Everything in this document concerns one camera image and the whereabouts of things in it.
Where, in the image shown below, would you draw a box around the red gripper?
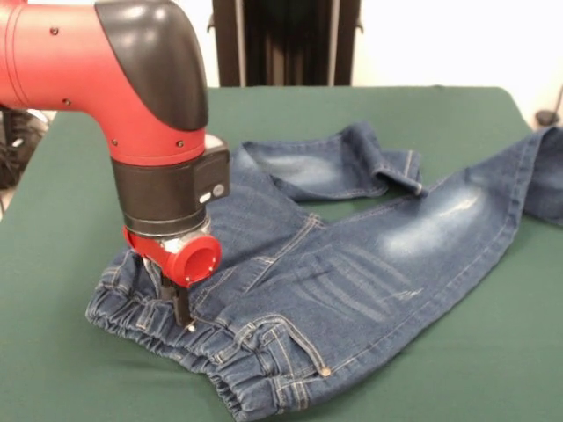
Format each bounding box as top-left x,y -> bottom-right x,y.
121,226 -> 223,327

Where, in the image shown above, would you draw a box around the blue denim jeans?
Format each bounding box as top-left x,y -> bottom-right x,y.
85,120 -> 563,417

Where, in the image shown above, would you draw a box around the dark green table cloth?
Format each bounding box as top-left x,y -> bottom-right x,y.
0,85 -> 563,422

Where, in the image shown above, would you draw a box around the black equipment pile with cables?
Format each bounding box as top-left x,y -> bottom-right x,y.
0,107 -> 49,190

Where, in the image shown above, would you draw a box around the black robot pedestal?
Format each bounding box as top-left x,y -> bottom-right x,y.
206,0 -> 366,88

